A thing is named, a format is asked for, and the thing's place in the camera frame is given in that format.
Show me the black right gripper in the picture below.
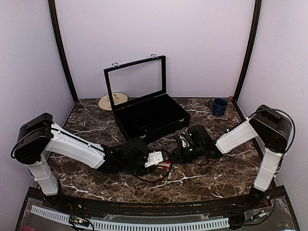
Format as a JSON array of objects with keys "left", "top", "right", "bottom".
[{"left": 167, "top": 143, "right": 204, "bottom": 164}]

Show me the red and white sock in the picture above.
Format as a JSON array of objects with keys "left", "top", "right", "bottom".
[{"left": 157, "top": 161, "right": 171, "bottom": 170}]

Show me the black compartment display box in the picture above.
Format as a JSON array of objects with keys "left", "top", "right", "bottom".
[{"left": 104, "top": 54, "right": 191, "bottom": 143}]

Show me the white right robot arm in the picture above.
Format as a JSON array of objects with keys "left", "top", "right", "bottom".
[{"left": 171, "top": 105, "right": 295, "bottom": 209}]

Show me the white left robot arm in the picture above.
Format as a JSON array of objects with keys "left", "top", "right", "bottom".
[{"left": 11, "top": 113, "right": 171, "bottom": 210}]

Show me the blue enamel mug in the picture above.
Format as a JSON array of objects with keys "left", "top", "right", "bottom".
[{"left": 207, "top": 98, "right": 228, "bottom": 117}]

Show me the floral ceramic plate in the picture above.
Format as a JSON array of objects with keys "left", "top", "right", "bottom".
[{"left": 98, "top": 92, "right": 128, "bottom": 111}]

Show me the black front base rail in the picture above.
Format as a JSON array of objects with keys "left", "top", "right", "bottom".
[{"left": 44, "top": 194, "right": 265, "bottom": 215}]

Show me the white slotted cable duct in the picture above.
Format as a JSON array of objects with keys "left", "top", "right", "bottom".
[{"left": 30, "top": 205, "right": 230, "bottom": 231}]

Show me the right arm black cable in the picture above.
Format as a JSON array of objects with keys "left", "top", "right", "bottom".
[{"left": 247, "top": 108, "right": 296, "bottom": 174}]

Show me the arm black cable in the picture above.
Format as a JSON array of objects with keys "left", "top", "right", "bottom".
[
  {"left": 10, "top": 127, "right": 53, "bottom": 160},
  {"left": 247, "top": 108, "right": 296, "bottom": 174}
]

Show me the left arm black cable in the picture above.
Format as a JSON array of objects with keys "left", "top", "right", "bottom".
[{"left": 10, "top": 127, "right": 53, "bottom": 160}]

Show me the black right frame post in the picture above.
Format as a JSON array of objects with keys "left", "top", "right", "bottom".
[{"left": 233, "top": 0, "right": 262, "bottom": 103}]

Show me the black frame post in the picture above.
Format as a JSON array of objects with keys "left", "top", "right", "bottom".
[
  {"left": 233, "top": 0, "right": 262, "bottom": 103},
  {"left": 48, "top": 0, "right": 79, "bottom": 104}
]

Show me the black left frame post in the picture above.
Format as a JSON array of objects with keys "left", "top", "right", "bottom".
[{"left": 48, "top": 0, "right": 79, "bottom": 104}]

